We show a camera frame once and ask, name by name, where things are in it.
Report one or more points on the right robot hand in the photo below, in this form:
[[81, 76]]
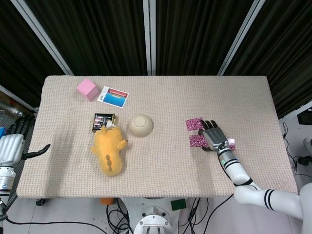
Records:
[[217, 139]]

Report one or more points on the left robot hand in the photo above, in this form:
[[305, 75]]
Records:
[[11, 148]]

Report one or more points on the pink patterned card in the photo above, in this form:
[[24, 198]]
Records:
[[232, 146], [196, 141], [192, 124]]

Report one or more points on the yellow plush dinosaur toy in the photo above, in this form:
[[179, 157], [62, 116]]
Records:
[[109, 148]]

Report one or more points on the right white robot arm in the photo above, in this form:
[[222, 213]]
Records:
[[234, 168]]

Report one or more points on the blue tissue pack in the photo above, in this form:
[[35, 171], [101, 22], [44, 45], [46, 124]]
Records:
[[2, 131]]

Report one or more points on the beige woven table cloth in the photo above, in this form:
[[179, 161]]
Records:
[[165, 168]]

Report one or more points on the black table caster wheel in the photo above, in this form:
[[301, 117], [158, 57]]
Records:
[[40, 201]]

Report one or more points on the green box under table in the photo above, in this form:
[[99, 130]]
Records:
[[178, 204]]

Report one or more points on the beige upturned bowl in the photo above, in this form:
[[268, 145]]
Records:
[[141, 126]]

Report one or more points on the black battery box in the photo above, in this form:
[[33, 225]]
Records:
[[100, 122]]

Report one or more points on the pink cube block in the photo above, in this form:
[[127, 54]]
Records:
[[86, 89]]

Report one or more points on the black pleated curtain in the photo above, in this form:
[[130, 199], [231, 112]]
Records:
[[195, 36], [287, 48], [97, 36], [19, 48]]

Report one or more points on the white robot torso base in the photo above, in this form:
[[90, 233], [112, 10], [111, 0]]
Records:
[[156, 219]]

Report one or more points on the orange box under table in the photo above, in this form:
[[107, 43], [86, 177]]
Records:
[[106, 201]]

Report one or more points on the blue photo postcard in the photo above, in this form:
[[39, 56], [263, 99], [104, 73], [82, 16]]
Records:
[[114, 97]]

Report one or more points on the aluminium frame rail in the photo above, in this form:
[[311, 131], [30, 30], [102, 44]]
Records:
[[19, 98], [296, 109]]

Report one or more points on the aluminium frame post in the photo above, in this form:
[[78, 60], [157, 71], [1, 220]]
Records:
[[149, 36], [46, 39], [240, 36]]

